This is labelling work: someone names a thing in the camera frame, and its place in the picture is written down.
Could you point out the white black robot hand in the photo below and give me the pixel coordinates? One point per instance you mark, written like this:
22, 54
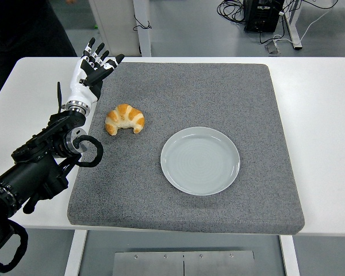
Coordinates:
77, 92

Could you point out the white cabinet panel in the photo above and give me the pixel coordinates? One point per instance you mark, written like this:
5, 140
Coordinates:
118, 26

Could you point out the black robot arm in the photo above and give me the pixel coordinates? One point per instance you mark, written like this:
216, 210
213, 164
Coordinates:
31, 175

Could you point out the small grey floor socket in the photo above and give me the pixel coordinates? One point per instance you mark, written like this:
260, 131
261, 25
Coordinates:
272, 47

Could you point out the grey felt mat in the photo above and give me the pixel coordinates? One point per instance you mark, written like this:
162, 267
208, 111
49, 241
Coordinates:
189, 95

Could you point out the white table leg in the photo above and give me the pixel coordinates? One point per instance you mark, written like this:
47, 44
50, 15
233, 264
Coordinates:
290, 256
74, 253

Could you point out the person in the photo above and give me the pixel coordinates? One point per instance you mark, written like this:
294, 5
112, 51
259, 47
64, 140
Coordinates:
17, 28

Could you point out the black computer tower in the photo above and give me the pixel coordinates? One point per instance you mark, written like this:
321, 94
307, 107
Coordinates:
261, 14

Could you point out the round grey plate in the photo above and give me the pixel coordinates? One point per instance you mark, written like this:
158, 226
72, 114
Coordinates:
199, 164

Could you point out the white desk leg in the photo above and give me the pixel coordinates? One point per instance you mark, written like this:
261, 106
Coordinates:
293, 26

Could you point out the golden croissant bread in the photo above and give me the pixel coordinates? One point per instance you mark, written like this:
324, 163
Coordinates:
129, 115

